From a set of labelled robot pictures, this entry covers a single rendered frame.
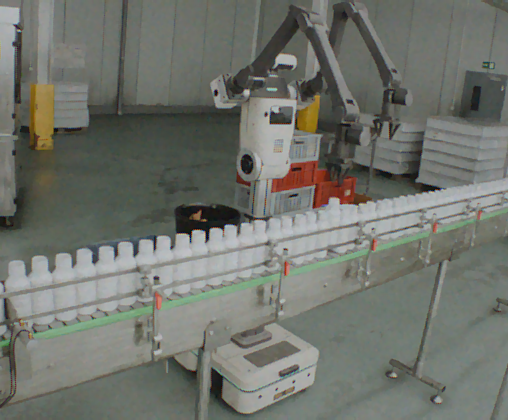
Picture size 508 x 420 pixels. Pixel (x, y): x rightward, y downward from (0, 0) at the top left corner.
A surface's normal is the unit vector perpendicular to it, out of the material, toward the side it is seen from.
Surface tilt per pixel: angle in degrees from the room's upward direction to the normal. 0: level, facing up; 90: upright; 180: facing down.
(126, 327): 90
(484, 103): 90
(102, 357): 90
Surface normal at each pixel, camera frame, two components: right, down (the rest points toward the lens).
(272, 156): 0.65, 0.27
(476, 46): -0.75, 0.11
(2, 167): 0.39, 0.29
